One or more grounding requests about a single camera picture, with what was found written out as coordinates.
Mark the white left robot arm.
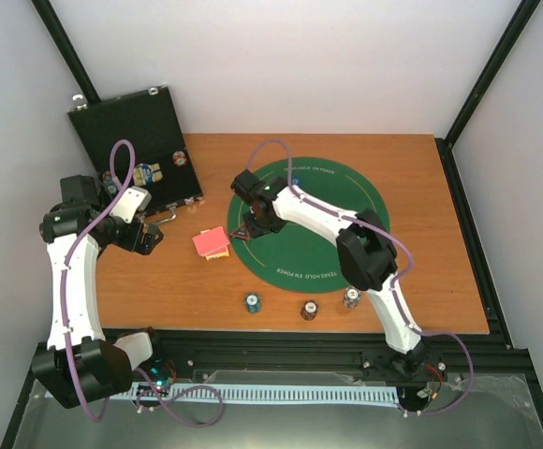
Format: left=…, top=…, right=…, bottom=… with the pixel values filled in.
left=31, top=175, right=167, bottom=409

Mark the chip stack in case left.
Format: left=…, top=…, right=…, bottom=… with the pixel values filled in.
left=101, top=171, right=118, bottom=196

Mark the boxed card deck in case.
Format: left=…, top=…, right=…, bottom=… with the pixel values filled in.
left=133, top=164, right=163, bottom=186

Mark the pink-backed card deck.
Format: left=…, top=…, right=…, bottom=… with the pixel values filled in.
left=192, top=226, right=229, bottom=256

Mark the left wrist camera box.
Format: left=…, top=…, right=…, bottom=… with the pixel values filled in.
left=109, top=186, right=152, bottom=224

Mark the green blue chip stack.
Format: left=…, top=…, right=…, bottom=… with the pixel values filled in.
left=244, top=292, right=262, bottom=313

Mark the blue white chip stack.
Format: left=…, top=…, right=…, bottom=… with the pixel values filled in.
left=343, top=286, right=361, bottom=309

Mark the green round poker mat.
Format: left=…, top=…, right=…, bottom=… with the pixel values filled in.
left=230, top=157, right=390, bottom=294

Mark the gold card box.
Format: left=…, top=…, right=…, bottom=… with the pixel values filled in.
left=205, top=246, right=229, bottom=261

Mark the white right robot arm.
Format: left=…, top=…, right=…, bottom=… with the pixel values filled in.
left=230, top=170, right=426, bottom=379

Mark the triangular all in marker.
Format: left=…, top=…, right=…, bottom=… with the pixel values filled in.
left=228, top=224, right=250, bottom=240

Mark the black poker chip case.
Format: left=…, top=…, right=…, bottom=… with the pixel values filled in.
left=68, top=85, right=204, bottom=216

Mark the orange chip stack in case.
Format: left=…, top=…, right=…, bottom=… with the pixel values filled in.
left=172, top=151, right=187, bottom=167

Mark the white slotted cable duct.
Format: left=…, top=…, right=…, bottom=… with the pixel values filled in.
left=121, top=382, right=399, bottom=407

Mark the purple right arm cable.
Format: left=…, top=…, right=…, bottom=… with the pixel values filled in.
left=245, top=138, right=475, bottom=419

